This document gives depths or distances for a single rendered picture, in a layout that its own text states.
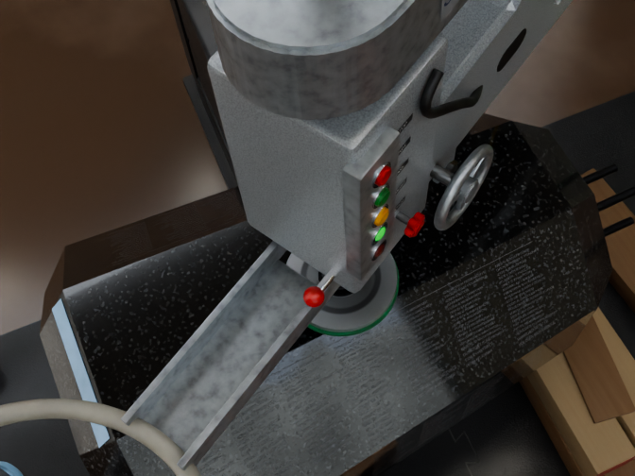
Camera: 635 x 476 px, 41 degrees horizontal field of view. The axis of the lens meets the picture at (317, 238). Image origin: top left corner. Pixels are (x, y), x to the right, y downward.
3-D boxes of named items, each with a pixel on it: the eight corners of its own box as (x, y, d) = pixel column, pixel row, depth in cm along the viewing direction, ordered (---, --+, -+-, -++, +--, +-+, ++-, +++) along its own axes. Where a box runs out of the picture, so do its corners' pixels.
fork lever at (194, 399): (371, 111, 153) (372, 94, 149) (462, 164, 148) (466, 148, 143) (111, 414, 130) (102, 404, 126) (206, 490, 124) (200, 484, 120)
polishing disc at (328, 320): (420, 293, 158) (420, 291, 157) (323, 353, 154) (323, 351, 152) (356, 210, 166) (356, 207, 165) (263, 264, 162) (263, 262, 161)
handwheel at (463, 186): (439, 152, 141) (448, 99, 128) (491, 182, 138) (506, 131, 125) (388, 217, 136) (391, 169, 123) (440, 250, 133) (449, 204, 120)
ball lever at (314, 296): (330, 265, 129) (329, 256, 126) (346, 277, 128) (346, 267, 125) (299, 302, 127) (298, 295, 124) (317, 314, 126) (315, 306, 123)
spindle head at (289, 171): (374, 85, 151) (378, -120, 111) (479, 145, 145) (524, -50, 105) (247, 231, 139) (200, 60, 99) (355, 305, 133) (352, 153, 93)
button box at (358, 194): (378, 230, 123) (382, 120, 98) (393, 241, 123) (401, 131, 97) (345, 272, 121) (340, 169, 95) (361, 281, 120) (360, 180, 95)
